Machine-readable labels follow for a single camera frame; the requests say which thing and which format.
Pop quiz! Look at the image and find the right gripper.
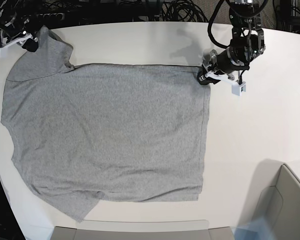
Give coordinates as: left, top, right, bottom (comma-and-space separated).
15, 23, 44, 52

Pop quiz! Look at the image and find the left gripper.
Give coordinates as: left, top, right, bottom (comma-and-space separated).
202, 48, 250, 80

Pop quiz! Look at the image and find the grey T-shirt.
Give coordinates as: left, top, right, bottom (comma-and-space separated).
1, 27, 211, 222

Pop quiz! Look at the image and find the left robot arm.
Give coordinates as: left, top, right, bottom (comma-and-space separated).
197, 0, 268, 85

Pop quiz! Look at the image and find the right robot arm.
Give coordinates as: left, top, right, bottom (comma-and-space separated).
0, 0, 41, 58

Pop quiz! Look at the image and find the black power strip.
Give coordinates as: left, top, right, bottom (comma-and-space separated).
36, 12, 66, 22

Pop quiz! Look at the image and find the grey bin right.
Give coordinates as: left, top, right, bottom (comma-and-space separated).
234, 164, 300, 240

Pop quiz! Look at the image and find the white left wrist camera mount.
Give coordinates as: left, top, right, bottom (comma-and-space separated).
197, 70, 247, 97

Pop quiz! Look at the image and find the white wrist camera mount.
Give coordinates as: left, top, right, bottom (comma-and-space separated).
0, 30, 19, 58
197, 70, 247, 97

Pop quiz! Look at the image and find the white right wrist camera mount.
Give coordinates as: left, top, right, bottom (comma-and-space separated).
0, 30, 19, 58

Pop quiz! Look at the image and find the black cable bundle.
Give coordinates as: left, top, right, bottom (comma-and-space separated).
129, 0, 300, 31

